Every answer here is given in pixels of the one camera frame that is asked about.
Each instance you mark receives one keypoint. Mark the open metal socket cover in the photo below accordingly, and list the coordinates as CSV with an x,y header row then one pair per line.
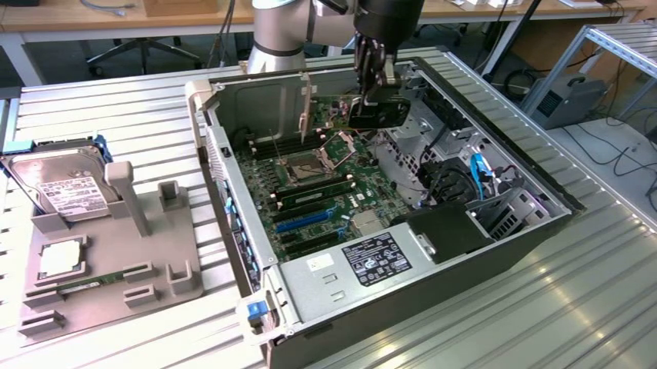
x,y
338,148

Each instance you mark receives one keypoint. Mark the long wooden desk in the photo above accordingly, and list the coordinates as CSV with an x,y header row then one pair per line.
x,y
565,9

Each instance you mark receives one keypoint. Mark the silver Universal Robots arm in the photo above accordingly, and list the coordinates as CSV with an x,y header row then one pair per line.
x,y
276,34

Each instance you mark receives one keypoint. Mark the silver CPU chip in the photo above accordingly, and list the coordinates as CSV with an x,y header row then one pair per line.
x,y
61,259

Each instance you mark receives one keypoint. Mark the aluminium frame slat table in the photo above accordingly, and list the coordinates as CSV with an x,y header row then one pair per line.
x,y
616,42

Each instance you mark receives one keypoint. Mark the open black PC case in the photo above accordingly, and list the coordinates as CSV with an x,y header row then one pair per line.
x,y
410,326

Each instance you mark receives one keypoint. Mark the CPU socket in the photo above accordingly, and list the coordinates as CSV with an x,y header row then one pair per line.
x,y
305,169

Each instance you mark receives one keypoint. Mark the black RAM slot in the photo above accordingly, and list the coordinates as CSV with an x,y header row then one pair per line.
x,y
307,186
282,152
276,140

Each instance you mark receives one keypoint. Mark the black expansion slot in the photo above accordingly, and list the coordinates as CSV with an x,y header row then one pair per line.
x,y
298,214
313,245

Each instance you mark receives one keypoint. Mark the wooden desk with white legs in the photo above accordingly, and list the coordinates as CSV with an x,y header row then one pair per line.
x,y
51,23

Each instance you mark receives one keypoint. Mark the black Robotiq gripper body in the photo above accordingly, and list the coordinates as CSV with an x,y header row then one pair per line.
x,y
390,19

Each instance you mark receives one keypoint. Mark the grey power supply unit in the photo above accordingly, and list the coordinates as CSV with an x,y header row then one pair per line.
x,y
318,292

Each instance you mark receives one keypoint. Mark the grey perforated disk bay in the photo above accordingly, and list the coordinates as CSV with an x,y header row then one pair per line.
x,y
513,219

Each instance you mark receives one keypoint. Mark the black plastic air shroud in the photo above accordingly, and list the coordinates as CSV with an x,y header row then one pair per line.
x,y
446,230

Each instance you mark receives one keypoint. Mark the thin metal locking lever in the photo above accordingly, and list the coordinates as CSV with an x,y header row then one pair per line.
x,y
276,150

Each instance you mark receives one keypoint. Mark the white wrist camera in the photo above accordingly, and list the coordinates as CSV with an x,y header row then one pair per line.
x,y
334,7

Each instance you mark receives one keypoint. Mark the silver chipset heatsink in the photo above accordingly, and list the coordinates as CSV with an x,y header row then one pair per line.
x,y
366,224

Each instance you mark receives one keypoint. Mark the RAM stick with label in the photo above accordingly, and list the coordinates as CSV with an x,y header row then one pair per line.
x,y
313,196

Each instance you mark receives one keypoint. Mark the grey plastic parts rack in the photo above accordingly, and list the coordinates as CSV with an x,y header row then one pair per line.
x,y
112,250

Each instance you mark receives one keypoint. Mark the green motherboard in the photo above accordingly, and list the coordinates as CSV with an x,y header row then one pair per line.
x,y
254,178

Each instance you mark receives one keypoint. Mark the blue expansion slot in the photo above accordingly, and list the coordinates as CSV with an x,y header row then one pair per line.
x,y
303,223

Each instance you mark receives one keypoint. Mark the black office chair base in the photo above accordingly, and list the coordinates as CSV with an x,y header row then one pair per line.
x,y
143,48

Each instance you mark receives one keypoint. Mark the graphics card with metal bracket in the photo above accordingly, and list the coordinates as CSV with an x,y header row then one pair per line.
x,y
395,115

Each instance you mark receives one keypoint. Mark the blue case latch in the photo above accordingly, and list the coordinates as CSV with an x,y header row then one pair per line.
x,y
256,310

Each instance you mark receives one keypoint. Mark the green RAM stick bare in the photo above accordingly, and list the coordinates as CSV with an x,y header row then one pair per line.
x,y
103,277

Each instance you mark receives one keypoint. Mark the brown cardboard box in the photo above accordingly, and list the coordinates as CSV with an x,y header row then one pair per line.
x,y
179,7

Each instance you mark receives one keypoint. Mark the grey metal drive cage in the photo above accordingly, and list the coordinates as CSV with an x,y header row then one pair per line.
x,y
410,146

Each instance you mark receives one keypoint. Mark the small black chair base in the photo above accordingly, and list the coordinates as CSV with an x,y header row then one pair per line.
x,y
454,28

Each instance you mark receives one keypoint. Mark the hard disk with blue carrier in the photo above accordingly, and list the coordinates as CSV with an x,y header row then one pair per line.
x,y
51,173

